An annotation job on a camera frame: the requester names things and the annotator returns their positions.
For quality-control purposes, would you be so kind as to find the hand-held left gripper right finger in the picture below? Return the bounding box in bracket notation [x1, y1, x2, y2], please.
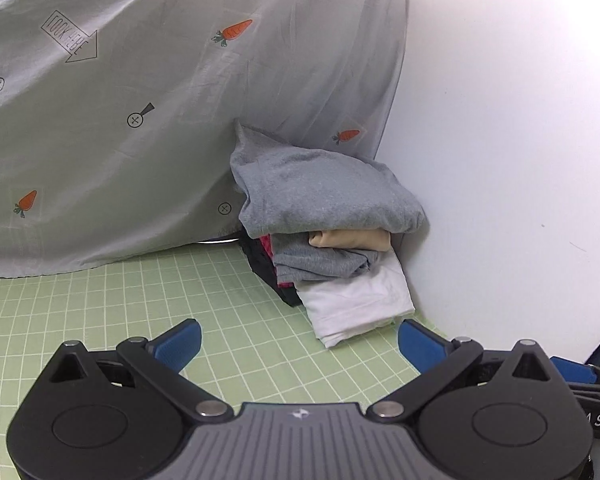
[366, 318, 558, 422]

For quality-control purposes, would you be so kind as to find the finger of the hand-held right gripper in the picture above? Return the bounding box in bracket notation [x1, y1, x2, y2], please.
[550, 356, 600, 394]

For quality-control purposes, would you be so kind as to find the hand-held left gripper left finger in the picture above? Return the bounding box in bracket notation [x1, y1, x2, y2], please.
[42, 318, 233, 422]

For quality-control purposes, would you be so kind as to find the grey zip hoodie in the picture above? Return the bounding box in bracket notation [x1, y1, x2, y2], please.
[230, 120, 427, 241]

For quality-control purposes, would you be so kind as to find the green grid mat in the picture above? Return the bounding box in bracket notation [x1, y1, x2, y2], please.
[0, 245, 443, 480]

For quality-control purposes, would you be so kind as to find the white folded garment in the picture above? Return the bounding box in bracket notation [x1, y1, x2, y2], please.
[296, 250, 415, 348]

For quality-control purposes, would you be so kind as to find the black and red garment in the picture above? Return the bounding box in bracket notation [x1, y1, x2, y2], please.
[239, 232, 303, 308]

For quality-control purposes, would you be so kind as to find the beige folded garment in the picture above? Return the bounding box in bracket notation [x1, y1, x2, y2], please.
[307, 229, 393, 252]

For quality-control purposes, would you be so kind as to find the grey folded garment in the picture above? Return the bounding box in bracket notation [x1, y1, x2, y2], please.
[271, 234, 383, 286]

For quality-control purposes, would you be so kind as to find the grey carrot print sheet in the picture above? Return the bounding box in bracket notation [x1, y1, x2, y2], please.
[0, 0, 411, 280]

